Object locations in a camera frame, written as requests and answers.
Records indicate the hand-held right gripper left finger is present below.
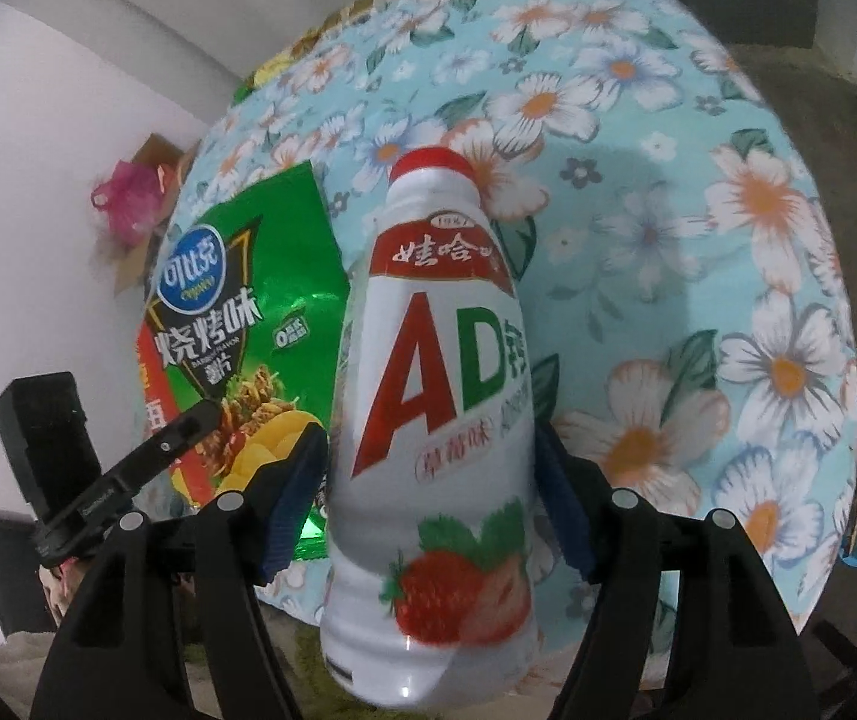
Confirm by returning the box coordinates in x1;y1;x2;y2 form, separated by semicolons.
32;424;328;720

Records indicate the pink plastic bag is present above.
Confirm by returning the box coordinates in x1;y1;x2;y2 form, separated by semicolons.
91;161;175;245

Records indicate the white strawberry milk bottle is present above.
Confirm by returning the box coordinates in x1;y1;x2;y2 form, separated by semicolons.
321;146;538;713

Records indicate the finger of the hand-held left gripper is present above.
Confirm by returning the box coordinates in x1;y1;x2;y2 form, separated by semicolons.
98;401;223;515

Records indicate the green chip bag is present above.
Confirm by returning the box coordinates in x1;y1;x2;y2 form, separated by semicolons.
132;160;354;562

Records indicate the floral light blue blanket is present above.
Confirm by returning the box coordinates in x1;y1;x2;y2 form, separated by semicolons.
166;0;857;631

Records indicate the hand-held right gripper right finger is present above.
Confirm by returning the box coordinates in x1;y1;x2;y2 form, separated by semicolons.
537;420;828;720

